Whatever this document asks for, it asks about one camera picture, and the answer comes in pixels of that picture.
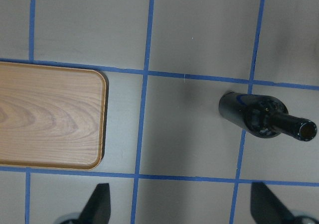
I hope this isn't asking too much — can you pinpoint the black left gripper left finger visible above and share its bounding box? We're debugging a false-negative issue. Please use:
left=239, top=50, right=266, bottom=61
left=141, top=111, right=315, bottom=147
left=79, top=183, right=111, bottom=224

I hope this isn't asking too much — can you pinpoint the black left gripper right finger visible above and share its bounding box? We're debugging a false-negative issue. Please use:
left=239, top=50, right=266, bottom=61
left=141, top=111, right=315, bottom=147
left=250, top=182, right=295, bottom=224

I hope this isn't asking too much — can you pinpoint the dark wine bottle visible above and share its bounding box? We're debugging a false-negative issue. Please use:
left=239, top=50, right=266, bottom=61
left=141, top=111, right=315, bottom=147
left=218, top=92, right=318, bottom=141

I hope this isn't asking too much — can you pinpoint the wooden tray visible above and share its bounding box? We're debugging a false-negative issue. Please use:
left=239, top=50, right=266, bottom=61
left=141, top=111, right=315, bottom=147
left=0, top=62, right=109, bottom=170

